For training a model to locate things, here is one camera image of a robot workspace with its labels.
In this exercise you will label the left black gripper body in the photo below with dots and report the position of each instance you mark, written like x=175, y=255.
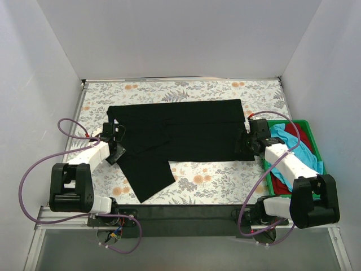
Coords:
x=117, y=151

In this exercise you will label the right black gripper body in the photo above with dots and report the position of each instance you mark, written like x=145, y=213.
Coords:
x=242, y=142

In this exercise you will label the black t shirt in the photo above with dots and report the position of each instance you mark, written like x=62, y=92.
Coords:
x=153, y=135

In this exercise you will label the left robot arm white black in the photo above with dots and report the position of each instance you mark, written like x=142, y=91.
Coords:
x=71, y=187

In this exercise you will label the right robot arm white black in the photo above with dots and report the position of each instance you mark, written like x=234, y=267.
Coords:
x=313, y=201

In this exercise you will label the cyan t shirt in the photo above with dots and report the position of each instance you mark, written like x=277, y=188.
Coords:
x=296, y=149

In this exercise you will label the floral table mat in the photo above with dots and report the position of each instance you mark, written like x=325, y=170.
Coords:
x=195, y=183

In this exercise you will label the red t shirt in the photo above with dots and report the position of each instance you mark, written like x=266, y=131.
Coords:
x=299, y=132

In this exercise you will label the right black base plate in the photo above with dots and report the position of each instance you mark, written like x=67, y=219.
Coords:
x=252, y=217

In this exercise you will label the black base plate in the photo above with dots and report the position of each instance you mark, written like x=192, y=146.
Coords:
x=96, y=221
x=252, y=217

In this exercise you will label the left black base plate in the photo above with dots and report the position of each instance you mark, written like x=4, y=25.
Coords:
x=96, y=221

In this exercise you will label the aluminium frame rail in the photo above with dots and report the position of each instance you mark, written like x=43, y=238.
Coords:
x=303, y=217

